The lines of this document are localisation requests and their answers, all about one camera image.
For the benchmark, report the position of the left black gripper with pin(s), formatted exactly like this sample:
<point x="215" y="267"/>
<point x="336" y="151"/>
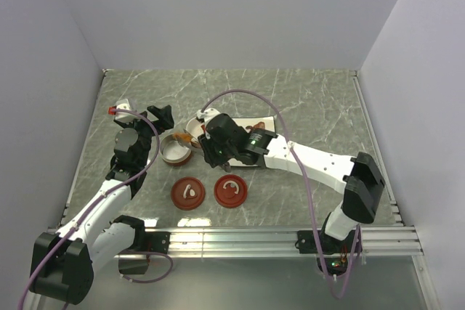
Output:
<point x="163" y="115"/>

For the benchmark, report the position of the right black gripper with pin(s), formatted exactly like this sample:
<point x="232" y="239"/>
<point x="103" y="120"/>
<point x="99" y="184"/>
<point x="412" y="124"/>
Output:
<point x="206" y="141"/>

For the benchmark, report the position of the orange fried nugget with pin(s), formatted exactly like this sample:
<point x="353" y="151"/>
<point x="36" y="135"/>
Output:
<point x="183" y="137"/>

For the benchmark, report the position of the metal tongs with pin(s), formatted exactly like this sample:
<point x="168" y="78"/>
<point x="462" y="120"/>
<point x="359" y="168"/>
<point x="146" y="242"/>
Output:
<point x="194" y="145"/>

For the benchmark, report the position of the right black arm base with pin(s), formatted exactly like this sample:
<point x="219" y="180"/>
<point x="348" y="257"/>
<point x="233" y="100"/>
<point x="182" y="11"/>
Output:
<point x="336" y="252"/>

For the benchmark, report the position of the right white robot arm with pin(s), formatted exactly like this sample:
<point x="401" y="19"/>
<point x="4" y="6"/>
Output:
<point x="358" y="179"/>

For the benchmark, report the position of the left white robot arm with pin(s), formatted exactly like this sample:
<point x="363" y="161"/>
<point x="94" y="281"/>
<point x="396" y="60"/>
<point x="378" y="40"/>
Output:
<point x="64" y="263"/>

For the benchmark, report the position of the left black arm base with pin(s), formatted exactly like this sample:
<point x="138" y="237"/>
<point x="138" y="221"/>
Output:
<point x="135" y="260"/>

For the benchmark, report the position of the white pink bowl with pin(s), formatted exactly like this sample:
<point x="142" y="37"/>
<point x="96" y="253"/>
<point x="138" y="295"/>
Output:
<point x="195" y="129"/>

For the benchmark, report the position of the steel bowl red base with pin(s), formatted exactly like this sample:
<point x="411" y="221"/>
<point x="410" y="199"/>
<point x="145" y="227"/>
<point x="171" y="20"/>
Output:
<point x="173" y="153"/>

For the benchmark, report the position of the white rectangular plate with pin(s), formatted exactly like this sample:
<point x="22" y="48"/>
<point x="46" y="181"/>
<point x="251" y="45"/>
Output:
<point x="244" y="122"/>

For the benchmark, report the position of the red lid right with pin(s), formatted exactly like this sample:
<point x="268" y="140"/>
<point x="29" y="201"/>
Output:
<point x="230" y="191"/>

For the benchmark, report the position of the red lid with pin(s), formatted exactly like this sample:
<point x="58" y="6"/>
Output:
<point x="188" y="193"/>
<point x="230" y="191"/>

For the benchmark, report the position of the red lid left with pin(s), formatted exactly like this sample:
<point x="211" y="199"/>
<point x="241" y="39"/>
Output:
<point x="188" y="193"/>

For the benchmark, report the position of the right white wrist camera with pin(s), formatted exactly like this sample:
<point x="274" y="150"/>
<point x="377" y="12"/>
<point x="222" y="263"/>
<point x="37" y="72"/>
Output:
<point x="204" y="116"/>

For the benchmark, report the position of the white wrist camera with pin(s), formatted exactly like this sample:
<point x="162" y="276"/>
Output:
<point x="204" y="116"/>
<point x="120" y="111"/>

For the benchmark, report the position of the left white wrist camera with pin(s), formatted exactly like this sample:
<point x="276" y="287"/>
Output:
<point x="120" y="111"/>

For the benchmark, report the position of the aluminium front rail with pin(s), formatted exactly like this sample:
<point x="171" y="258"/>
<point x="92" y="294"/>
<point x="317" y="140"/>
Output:
<point x="278" y="242"/>

